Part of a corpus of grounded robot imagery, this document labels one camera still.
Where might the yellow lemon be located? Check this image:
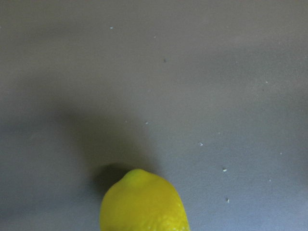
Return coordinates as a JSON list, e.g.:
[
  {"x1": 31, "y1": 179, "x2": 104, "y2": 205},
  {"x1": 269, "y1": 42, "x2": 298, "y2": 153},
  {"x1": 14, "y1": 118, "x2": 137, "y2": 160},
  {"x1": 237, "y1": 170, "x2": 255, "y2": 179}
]
[{"x1": 99, "y1": 169, "x2": 190, "y2": 231}]

